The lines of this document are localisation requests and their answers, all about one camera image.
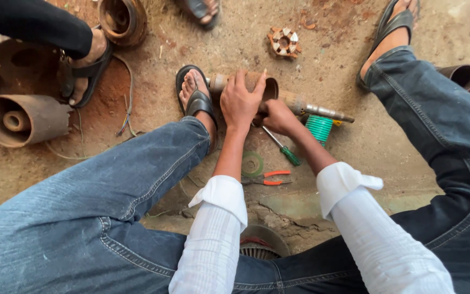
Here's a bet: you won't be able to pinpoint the motor stator with red winding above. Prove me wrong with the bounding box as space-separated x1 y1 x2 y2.
239 224 291 261

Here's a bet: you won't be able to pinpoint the rusty rotor shaft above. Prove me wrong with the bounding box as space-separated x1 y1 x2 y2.
206 78 355 124

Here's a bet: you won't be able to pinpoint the person's white sleeve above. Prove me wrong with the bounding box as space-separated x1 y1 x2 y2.
169 176 249 294
316 162 457 294

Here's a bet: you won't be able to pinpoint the person's right foot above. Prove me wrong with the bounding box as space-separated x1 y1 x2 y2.
359 0 419 80

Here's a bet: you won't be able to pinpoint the green tape ring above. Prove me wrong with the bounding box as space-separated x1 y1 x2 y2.
242 152 264 177

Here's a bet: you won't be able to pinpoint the person's right hand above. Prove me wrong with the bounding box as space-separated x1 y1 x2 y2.
252 99 301 137

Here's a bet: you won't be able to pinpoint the person's jeans leg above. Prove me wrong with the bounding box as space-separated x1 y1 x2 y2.
235 46 470 294
0 116 278 294

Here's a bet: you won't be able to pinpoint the rusty pump housing with hub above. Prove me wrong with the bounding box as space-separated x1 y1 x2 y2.
0 95 73 148

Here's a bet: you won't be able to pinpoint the person's left hand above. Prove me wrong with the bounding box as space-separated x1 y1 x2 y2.
220 69 267 133

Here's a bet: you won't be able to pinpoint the person's right white sleeve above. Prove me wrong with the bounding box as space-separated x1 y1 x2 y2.
316 162 457 294

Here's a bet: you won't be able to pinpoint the rusty cylindrical metal sleeve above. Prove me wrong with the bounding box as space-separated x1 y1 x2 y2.
210 72 279 102

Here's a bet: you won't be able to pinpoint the person's right jeans leg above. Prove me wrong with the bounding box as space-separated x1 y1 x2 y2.
235 46 470 294

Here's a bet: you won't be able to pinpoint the rusty bell shaped housing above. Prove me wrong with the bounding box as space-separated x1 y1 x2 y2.
97 0 148 47

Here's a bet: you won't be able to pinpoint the person's right black sandal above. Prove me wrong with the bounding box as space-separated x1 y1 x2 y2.
356 0 420 89

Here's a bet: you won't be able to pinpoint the loose coloured wires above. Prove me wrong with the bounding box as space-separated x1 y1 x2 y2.
45 53 138 161

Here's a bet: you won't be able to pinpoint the copper wound stator core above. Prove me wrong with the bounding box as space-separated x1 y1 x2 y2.
267 27 302 59

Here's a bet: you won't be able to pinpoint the person's left black sandal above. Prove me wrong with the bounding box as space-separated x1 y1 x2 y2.
175 65 218 132

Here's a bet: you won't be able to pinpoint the rusty round flange plate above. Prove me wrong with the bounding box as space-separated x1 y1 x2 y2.
0 35 62 99

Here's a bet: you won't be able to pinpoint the green handled screwdriver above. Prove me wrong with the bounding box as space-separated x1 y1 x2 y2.
261 126 302 167

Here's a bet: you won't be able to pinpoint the person's left foot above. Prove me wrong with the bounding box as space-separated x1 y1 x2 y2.
179 69 218 152

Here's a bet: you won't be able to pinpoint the orange handled pliers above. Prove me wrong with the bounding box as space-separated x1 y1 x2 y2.
241 170 293 187

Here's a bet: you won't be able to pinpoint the person's left white sleeve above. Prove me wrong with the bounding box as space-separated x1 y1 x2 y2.
169 176 249 294

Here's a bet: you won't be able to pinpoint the rusty open pipe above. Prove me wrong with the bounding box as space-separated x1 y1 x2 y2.
436 65 470 90

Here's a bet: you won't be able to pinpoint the green wire spool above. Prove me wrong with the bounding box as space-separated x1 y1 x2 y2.
304 114 333 147

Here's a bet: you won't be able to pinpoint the person's left jeans leg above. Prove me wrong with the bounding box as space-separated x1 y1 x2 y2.
0 116 278 294

